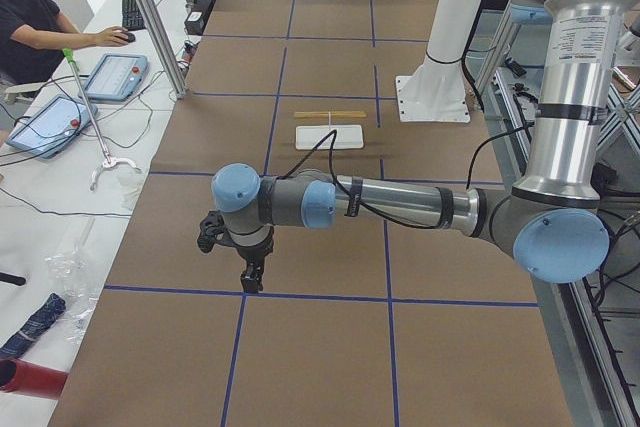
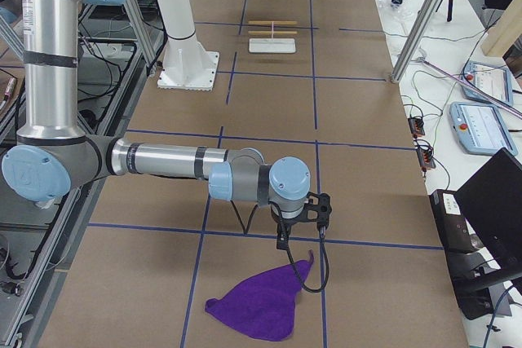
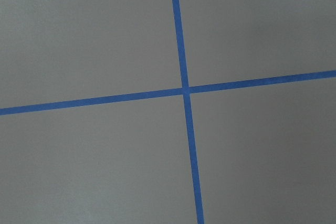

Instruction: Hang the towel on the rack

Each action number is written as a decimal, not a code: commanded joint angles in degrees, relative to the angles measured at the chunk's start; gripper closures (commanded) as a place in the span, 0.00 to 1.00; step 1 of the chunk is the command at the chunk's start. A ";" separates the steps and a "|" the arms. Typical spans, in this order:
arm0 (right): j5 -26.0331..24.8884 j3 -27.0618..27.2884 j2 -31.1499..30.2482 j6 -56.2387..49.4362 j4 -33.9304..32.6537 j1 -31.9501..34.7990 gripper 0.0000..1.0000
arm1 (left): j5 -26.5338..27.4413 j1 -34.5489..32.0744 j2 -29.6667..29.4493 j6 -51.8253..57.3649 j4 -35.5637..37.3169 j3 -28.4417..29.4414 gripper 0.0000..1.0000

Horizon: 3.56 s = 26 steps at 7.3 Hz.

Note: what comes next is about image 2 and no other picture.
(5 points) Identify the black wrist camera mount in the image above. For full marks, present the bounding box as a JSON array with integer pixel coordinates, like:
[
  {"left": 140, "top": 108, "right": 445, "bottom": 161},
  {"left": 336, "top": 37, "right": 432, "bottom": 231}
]
[{"left": 301, "top": 192, "right": 332, "bottom": 239}]

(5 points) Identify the wooden towel rack white base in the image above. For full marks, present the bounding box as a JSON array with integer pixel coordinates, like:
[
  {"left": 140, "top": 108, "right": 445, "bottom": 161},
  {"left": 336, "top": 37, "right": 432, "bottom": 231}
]
[{"left": 248, "top": 20, "right": 298, "bottom": 54}]

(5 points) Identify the black laptop on stand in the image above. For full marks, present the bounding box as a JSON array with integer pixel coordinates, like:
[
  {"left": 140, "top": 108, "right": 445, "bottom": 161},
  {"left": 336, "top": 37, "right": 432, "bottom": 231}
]
[{"left": 430, "top": 148, "right": 521, "bottom": 319}]

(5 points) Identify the black camera cable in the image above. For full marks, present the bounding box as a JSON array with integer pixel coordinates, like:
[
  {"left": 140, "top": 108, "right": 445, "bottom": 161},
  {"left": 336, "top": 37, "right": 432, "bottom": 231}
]
[{"left": 278, "top": 205, "right": 330, "bottom": 294}]

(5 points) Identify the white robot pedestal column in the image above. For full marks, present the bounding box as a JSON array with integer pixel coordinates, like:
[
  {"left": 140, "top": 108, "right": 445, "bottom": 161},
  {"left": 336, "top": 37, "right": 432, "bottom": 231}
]
[{"left": 157, "top": 0, "right": 219, "bottom": 91}]

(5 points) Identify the purple towel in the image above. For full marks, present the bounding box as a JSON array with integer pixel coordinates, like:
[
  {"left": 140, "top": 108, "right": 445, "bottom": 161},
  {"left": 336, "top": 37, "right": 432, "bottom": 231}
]
[{"left": 205, "top": 251, "right": 314, "bottom": 341}]

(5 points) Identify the upper teach pendant tablet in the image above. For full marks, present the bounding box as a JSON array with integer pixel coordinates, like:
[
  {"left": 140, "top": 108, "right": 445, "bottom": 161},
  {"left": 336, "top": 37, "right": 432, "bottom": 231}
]
[{"left": 463, "top": 61, "right": 513, "bottom": 106}]

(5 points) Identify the small orange relay box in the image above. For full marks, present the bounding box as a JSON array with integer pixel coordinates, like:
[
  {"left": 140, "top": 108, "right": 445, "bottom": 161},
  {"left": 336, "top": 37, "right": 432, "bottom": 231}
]
[{"left": 408, "top": 117, "right": 425, "bottom": 139}]

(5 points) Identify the aluminium frame post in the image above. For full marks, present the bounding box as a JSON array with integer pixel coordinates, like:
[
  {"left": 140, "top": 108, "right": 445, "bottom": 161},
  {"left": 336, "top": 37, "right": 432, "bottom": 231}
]
[{"left": 391, "top": 0, "right": 441, "bottom": 84}]

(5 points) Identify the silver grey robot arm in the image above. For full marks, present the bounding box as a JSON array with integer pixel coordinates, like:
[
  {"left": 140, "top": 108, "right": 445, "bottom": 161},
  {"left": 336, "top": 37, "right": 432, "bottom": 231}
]
[{"left": 2, "top": 0, "right": 316, "bottom": 249}]

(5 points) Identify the teach pendant tablet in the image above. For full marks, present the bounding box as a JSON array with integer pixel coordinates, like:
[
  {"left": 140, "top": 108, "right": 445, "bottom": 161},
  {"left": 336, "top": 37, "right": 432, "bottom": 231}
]
[
  {"left": 449, "top": 102, "right": 518, "bottom": 156},
  {"left": 463, "top": 61, "right": 513, "bottom": 106}
]

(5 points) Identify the long metal grabber tool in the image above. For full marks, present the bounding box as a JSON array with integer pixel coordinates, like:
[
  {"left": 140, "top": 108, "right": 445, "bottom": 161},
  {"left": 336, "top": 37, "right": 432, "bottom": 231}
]
[{"left": 414, "top": 55, "right": 521, "bottom": 119}]

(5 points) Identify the lower teach pendant tablet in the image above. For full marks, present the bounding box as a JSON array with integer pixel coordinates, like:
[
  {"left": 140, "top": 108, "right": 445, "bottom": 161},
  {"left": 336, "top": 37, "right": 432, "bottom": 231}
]
[{"left": 449, "top": 102, "right": 518, "bottom": 156}]

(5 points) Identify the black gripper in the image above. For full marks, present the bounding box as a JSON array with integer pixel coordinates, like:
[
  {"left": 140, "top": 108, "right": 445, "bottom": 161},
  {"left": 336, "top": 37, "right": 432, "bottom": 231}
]
[{"left": 271, "top": 205, "right": 301, "bottom": 250}]

